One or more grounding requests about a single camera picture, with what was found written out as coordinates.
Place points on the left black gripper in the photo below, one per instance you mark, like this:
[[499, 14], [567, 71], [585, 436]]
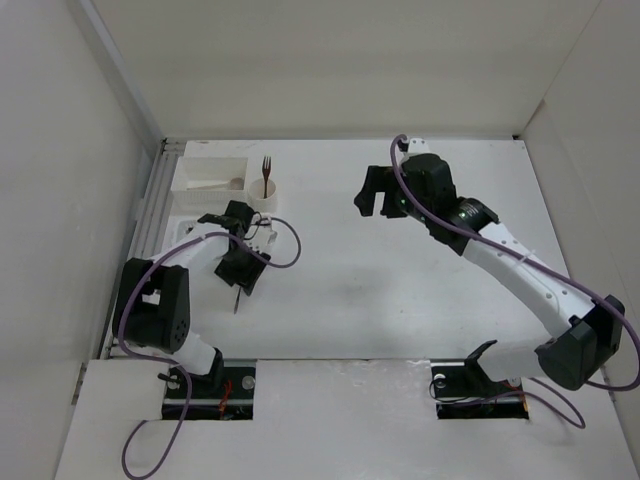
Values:
[[246, 277]]

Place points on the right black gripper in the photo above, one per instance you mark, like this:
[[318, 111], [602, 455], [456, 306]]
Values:
[[379, 179]]

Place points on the small silver fork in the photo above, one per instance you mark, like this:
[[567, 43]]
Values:
[[237, 301]]

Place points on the beige wooden spoon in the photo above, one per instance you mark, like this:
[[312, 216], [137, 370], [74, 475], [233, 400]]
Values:
[[231, 184]]

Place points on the brown wooden fork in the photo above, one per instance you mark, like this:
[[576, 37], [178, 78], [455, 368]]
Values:
[[266, 172]]

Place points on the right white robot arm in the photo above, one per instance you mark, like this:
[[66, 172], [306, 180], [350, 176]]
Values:
[[582, 335]]

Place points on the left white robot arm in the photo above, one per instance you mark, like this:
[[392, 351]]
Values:
[[153, 307]]

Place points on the white round cup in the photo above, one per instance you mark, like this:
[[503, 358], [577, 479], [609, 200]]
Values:
[[262, 196]]

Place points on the white perforated basket tray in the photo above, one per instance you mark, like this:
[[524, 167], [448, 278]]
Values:
[[181, 226]]

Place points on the white rectangular box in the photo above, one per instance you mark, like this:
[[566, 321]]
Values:
[[207, 168]]

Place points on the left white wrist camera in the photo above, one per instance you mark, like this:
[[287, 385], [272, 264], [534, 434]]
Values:
[[261, 237]]

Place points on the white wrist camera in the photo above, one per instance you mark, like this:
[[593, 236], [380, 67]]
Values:
[[261, 237], [414, 146]]

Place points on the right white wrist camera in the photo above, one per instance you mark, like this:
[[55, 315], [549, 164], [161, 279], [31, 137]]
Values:
[[414, 146]]

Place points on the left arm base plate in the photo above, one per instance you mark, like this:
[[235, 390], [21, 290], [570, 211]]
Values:
[[229, 399]]

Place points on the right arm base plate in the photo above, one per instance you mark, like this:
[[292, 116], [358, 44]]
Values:
[[465, 392]]

